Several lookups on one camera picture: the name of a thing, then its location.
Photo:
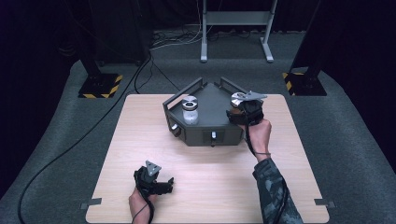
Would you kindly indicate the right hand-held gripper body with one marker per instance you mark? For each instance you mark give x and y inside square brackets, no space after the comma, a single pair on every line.
[252,109]

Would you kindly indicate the grey table corner bracket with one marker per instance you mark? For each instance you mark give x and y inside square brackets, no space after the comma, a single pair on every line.
[91,203]
[325,202]

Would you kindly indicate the clear jar with white contents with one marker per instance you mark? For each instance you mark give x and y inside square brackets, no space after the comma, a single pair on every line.
[190,112]

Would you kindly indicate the black corner tray with rails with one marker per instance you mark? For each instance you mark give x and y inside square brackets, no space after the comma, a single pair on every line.
[211,102]

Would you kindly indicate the person's right hand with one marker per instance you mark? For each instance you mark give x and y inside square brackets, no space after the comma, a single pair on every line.
[260,137]

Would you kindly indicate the black stand with striped base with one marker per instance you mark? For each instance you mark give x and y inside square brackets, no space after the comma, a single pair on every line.
[306,84]
[99,85]

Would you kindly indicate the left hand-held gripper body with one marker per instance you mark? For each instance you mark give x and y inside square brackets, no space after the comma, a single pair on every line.
[148,179]

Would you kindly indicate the grey metal frame stand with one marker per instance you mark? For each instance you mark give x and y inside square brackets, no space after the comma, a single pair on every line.
[236,18]

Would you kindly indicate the person's left hand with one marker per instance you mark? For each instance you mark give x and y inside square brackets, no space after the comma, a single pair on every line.
[138,203]

